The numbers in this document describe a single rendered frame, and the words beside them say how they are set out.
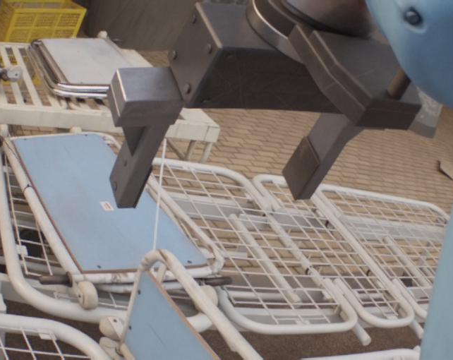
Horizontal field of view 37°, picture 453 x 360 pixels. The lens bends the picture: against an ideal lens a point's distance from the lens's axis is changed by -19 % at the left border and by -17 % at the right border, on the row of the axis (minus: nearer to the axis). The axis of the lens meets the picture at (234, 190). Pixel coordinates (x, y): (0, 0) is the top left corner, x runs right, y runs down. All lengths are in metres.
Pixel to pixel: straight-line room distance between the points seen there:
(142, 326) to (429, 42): 1.16
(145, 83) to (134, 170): 0.07
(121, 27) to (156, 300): 4.69
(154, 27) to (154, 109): 5.47
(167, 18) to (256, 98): 5.47
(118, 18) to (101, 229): 4.19
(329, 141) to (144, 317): 0.87
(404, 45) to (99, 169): 1.83
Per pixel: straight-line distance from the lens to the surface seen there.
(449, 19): 0.25
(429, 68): 0.27
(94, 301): 1.53
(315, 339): 2.78
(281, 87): 0.44
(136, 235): 1.79
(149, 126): 0.45
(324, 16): 0.39
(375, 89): 0.37
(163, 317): 1.29
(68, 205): 1.85
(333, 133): 0.53
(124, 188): 0.49
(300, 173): 0.56
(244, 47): 0.40
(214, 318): 1.16
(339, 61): 0.37
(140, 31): 5.88
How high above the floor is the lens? 1.37
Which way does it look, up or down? 21 degrees down
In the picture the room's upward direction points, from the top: 20 degrees clockwise
